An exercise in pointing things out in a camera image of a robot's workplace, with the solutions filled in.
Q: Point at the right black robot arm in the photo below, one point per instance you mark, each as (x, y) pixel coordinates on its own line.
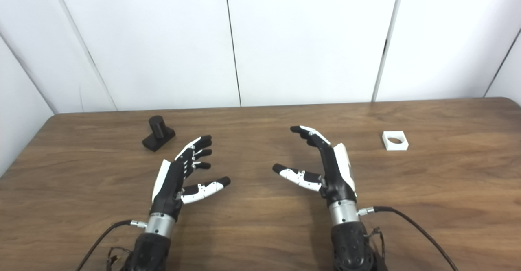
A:
(350, 246)

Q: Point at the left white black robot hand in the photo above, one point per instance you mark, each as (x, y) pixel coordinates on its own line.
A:
(167, 185)

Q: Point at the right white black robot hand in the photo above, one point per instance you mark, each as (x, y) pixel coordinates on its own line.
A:
(336, 177)

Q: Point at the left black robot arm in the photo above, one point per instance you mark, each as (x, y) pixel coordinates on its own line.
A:
(150, 250)

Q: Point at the white square piece with hole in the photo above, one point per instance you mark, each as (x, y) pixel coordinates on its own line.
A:
(397, 147)

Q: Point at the black peg with square base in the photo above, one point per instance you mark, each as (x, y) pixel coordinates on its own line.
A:
(156, 127)

